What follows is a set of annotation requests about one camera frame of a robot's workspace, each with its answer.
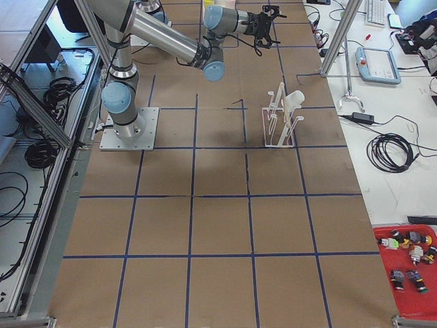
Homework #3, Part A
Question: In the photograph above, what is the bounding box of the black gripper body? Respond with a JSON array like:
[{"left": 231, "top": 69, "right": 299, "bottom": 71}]
[{"left": 245, "top": 5, "right": 286, "bottom": 48}]

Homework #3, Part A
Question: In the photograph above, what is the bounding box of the white ikea cup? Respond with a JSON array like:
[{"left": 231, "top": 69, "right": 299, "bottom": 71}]
[{"left": 284, "top": 90, "right": 305, "bottom": 113}]

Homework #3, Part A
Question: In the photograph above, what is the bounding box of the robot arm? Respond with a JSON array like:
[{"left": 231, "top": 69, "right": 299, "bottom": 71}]
[{"left": 89, "top": 1, "right": 279, "bottom": 148}]

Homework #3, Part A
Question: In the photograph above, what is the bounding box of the white keyboard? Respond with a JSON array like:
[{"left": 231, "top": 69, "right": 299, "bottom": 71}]
[{"left": 365, "top": 0, "right": 386, "bottom": 28}]

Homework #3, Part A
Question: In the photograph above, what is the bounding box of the blue teach pendant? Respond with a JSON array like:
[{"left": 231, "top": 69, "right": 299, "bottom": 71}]
[{"left": 355, "top": 46, "right": 401, "bottom": 85}]

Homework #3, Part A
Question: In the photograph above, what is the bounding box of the black power adapter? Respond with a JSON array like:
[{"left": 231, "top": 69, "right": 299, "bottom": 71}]
[{"left": 351, "top": 112, "right": 375, "bottom": 125}]

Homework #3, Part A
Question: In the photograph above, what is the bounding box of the black smartphone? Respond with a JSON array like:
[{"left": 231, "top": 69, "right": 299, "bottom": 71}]
[{"left": 387, "top": 14, "right": 403, "bottom": 29}]

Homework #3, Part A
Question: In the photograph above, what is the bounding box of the red parts bin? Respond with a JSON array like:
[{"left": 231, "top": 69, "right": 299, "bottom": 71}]
[{"left": 379, "top": 245, "right": 437, "bottom": 321}]

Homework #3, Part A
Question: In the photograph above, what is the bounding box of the aluminium frame post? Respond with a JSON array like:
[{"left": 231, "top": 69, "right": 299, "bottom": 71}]
[{"left": 319, "top": 0, "right": 362, "bottom": 77}]

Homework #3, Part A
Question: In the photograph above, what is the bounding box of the white wire cup rack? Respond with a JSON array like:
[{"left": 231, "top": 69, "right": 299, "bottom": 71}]
[{"left": 262, "top": 82, "right": 304, "bottom": 148}]

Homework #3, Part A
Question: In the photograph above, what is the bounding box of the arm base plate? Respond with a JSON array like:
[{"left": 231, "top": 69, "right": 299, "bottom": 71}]
[{"left": 100, "top": 107, "right": 159, "bottom": 151}]

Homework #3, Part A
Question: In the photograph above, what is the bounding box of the coiled black cable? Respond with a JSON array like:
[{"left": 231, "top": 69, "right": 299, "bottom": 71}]
[{"left": 367, "top": 133, "right": 416, "bottom": 174}]

